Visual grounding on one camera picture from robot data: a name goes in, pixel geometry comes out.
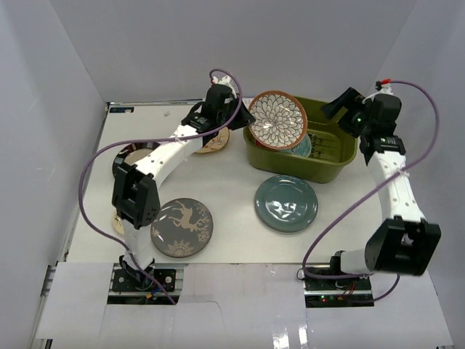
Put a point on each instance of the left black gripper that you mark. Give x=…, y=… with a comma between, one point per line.
x=240, y=116

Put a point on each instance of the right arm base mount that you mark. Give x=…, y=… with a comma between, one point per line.
x=339, y=293

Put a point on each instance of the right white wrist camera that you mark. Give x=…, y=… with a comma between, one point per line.
x=382, y=87

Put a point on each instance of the olive green plastic bin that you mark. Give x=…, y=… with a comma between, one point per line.
x=332, y=149

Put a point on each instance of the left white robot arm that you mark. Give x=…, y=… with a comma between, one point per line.
x=135, y=191

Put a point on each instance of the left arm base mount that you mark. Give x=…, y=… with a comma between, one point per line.
x=124, y=290

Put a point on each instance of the white petal pattern bowl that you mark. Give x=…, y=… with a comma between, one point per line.
x=280, y=120

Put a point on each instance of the grey-blue glazed plate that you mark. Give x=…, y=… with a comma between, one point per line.
x=286, y=204

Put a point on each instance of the cream plate with dark patch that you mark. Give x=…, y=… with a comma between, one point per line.
x=117, y=224

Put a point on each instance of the beige bird branch plate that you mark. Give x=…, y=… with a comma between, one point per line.
x=216, y=143

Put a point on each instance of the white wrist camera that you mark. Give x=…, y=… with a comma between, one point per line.
x=382, y=87
x=225, y=81

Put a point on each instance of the red and teal flower plate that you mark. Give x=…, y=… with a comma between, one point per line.
x=302, y=149

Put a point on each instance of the grey reindeer snowflake plate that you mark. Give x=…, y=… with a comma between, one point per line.
x=183, y=228

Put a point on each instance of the black rimmed striped plate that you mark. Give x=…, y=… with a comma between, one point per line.
x=132, y=153

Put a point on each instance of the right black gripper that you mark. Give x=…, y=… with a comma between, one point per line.
x=352, y=100

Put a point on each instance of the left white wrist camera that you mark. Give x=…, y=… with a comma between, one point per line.
x=225, y=81

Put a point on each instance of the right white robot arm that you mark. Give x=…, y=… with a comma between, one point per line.
x=405, y=241

